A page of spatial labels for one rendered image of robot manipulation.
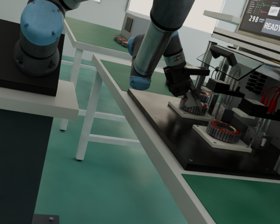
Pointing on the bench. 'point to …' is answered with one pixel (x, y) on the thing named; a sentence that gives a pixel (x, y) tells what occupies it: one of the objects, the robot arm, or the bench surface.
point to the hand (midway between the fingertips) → (194, 105)
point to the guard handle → (216, 52)
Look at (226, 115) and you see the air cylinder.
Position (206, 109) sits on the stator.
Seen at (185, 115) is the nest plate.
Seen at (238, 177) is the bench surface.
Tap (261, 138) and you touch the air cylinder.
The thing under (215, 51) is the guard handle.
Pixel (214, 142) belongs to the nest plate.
